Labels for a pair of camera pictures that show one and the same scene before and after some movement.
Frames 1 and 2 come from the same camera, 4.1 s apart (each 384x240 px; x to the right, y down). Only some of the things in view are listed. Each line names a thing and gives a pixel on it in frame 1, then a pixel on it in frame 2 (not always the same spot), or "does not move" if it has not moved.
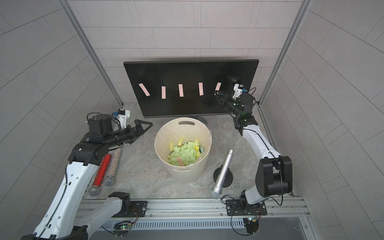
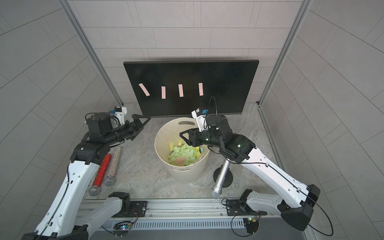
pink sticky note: (144, 89) does not move
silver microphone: (216, 191) does not move
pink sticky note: (218, 86) -> (179, 161)
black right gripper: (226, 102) -> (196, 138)
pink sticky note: (163, 92) does not move
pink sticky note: (181, 90) does not move
